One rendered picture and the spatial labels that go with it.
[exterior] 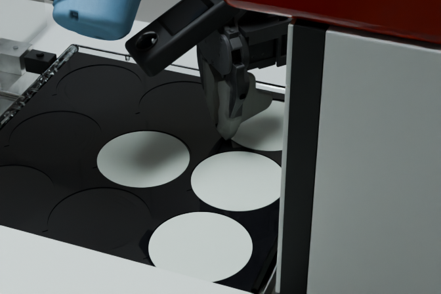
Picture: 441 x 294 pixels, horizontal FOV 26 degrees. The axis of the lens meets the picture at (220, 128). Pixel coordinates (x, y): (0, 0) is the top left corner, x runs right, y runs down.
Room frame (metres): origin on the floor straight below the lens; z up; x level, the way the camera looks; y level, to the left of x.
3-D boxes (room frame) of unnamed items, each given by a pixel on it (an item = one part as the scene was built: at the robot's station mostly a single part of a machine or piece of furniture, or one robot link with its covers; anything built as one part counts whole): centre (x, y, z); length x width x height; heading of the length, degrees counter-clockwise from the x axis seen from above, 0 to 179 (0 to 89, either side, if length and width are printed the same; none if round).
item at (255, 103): (0.85, -0.03, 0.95); 0.06 x 0.03 x 0.09; 118
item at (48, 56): (1.02, 0.23, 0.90); 0.04 x 0.02 x 0.03; 69
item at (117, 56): (0.99, 0.02, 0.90); 0.37 x 0.01 x 0.01; 69
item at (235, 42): (0.86, -0.02, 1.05); 0.09 x 0.08 x 0.12; 118
